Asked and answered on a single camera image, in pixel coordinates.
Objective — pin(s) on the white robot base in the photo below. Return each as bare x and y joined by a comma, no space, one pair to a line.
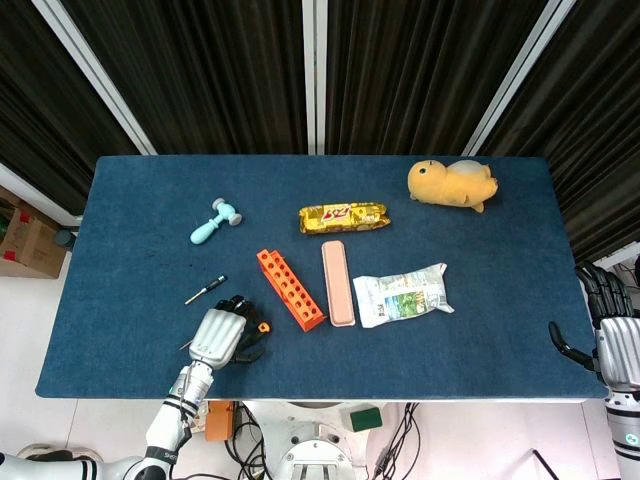
310,440

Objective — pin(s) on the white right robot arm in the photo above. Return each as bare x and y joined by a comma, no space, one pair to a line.
624,430

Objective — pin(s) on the orange test tube rack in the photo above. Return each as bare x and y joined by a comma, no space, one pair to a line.
290,290

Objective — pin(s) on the white printed snack bag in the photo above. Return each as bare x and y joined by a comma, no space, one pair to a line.
400,297

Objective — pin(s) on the blue table mat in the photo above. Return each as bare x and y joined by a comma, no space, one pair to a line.
150,175

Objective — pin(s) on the long grey precision screwdriver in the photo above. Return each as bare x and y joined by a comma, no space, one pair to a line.
186,344

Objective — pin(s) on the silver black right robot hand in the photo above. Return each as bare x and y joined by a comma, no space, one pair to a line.
620,350

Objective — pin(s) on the light blue toy hammer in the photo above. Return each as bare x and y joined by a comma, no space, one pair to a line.
205,232

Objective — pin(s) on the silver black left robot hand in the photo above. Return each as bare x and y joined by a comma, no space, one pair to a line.
217,332

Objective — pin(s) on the dark pleated curtain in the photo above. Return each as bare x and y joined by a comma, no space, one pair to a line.
210,75

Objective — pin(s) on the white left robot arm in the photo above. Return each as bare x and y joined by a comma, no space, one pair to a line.
165,435

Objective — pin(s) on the orange box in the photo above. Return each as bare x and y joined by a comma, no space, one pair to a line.
219,422

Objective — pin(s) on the brown cardboard box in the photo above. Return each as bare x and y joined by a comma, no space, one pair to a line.
35,245

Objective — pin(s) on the small black precision screwdriver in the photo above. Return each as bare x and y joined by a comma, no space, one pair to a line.
210,287

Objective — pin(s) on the yellow biscuit pack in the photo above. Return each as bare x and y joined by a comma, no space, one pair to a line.
345,217

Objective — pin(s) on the yellow plush animal toy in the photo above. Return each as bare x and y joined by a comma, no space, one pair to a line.
450,187

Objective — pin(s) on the grey cylinder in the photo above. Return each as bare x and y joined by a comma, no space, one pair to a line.
65,239

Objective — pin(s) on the pink oblong case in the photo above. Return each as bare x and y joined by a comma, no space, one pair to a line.
337,282

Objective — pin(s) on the white partition post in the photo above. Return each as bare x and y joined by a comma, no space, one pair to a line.
315,75
100,80
520,75

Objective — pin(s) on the green block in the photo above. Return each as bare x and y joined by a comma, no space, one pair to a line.
366,420

